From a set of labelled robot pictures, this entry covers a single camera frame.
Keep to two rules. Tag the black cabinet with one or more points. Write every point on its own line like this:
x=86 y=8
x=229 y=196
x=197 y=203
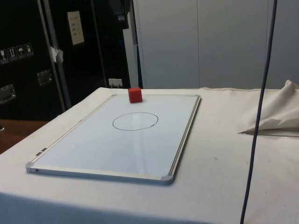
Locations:
x=23 y=28

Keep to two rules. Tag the red cube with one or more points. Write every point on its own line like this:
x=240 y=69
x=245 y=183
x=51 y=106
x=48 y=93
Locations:
x=135 y=95

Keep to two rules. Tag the white power socket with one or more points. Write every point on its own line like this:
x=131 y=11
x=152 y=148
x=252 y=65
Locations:
x=115 y=82

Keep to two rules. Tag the pale locker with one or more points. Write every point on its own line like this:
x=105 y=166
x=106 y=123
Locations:
x=168 y=46
x=233 y=46

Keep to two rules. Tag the flat whiteboard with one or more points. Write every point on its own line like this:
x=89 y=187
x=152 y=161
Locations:
x=105 y=144

